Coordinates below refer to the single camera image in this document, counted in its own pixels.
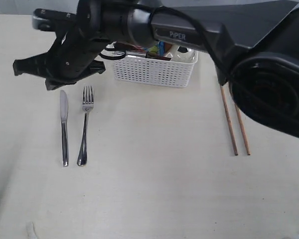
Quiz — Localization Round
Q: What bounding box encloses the silver metal fork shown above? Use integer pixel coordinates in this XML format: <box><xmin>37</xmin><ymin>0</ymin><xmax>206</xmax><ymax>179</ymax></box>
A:
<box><xmin>77</xmin><ymin>86</ymin><xmax>94</xmax><ymax>166</ymax></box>

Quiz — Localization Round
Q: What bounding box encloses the blue chips snack bag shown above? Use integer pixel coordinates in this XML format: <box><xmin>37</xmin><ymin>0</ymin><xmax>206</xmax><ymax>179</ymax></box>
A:
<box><xmin>146</xmin><ymin>41</ymin><xmax>165</xmax><ymax>56</ymax></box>

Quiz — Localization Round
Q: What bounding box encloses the brown wooden chopstick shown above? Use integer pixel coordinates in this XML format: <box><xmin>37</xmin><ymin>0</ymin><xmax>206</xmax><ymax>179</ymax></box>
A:
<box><xmin>219</xmin><ymin>85</ymin><xmax>239</xmax><ymax>156</ymax></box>
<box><xmin>234</xmin><ymin>104</ymin><xmax>251</xmax><ymax>155</ymax></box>

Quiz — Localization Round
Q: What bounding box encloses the silver metal table knife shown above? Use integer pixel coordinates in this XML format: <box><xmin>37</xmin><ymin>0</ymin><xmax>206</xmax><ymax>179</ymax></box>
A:
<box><xmin>60</xmin><ymin>90</ymin><xmax>69</xmax><ymax>167</ymax></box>

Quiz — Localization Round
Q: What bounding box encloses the dark wooden spoon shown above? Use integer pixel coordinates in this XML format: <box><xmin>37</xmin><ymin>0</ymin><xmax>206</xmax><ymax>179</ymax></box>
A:
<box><xmin>113</xmin><ymin>42</ymin><xmax>172</xmax><ymax>61</ymax></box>

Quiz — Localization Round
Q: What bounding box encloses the white perforated plastic basket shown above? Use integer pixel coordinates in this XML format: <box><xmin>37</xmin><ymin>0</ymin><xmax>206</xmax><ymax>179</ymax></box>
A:
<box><xmin>108</xmin><ymin>44</ymin><xmax>198</xmax><ymax>88</ymax></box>

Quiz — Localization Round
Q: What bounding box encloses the glossy ceramic bowl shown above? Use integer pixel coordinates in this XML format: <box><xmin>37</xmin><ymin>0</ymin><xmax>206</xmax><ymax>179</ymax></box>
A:
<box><xmin>164</xmin><ymin>45</ymin><xmax>195</xmax><ymax>63</ymax></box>

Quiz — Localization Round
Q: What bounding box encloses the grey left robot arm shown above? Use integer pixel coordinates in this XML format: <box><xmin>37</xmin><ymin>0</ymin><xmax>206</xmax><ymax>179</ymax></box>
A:
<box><xmin>13</xmin><ymin>0</ymin><xmax>299</xmax><ymax>138</ymax></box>

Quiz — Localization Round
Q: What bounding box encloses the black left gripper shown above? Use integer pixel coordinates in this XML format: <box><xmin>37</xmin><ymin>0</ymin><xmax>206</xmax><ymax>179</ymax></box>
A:
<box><xmin>12</xmin><ymin>0</ymin><xmax>107</xmax><ymax>90</ymax></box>

